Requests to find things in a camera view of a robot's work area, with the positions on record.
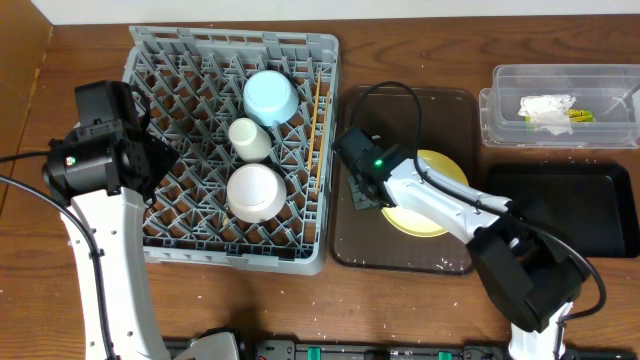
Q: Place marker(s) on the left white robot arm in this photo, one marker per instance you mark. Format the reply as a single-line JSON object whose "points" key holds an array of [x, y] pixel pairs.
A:
{"points": [[106, 235]]}

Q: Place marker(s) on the white napkin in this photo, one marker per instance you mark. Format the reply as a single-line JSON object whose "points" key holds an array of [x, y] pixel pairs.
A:
{"points": [[549, 102]]}

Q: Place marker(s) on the dark brown serving tray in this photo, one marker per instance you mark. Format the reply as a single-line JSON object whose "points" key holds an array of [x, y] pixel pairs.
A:
{"points": [[364, 238]]}

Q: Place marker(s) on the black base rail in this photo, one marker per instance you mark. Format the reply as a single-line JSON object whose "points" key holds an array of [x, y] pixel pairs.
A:
{"points": [[287, 348]]}

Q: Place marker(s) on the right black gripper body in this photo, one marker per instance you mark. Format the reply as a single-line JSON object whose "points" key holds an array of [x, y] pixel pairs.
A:
{"points": [[360, 181]]}

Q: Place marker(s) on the yellow green snack wrapper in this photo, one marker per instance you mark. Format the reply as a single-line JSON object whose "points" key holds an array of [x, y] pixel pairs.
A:
{"points": [[582, 116]]}

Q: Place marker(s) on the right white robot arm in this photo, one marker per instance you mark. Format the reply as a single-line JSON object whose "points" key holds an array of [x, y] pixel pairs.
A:
{"points": [[531, 277]]}

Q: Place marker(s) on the clear plastic bin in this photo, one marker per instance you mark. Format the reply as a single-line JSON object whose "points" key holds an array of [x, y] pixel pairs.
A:
{"points": [[611, 92]]}

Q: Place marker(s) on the black tray bin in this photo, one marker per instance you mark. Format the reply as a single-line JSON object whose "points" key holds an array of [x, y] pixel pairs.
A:
{"points": [[592, 206]]}

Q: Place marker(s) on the yellow plate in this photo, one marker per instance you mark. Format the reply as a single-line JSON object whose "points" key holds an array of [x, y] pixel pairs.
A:
{"points": [[412, 223]]}

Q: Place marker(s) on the grey dishwasher rack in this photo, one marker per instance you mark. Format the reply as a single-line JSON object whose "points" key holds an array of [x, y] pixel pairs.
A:
{"points": [[194, 79]]}

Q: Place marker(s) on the white cup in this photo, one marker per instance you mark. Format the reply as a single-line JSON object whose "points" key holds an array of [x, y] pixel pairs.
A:
{"points": [[250, 141]]}

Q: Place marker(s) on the light blue bowl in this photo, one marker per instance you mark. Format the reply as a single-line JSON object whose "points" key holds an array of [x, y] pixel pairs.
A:
{"points": [[269, 98]]}

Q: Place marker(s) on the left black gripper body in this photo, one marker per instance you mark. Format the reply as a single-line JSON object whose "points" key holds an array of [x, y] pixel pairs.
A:
{"points": [[151, 163]]}

